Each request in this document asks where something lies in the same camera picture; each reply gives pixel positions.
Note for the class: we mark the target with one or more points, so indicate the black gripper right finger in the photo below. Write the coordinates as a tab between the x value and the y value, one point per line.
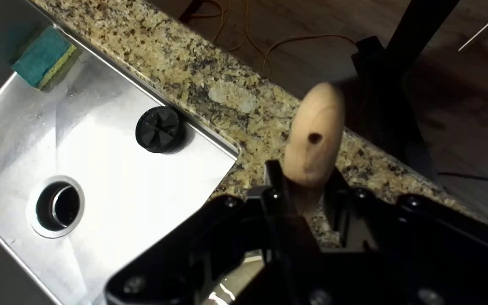
339	209

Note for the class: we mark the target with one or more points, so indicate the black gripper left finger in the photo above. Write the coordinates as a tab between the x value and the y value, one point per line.
281	209

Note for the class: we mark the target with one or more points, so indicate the wooden cooking spoon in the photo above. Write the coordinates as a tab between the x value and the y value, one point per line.
313	129

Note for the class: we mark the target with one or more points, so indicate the black sink stopper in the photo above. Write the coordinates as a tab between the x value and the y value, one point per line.
161	129

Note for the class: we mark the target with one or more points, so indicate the stainless steel sink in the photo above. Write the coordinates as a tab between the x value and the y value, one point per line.
118	187

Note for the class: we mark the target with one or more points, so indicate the green yellow sponge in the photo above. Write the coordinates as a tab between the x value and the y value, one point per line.
40	57

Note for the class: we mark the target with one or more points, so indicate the black camera stand pole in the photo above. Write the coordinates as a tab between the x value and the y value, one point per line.
384	96

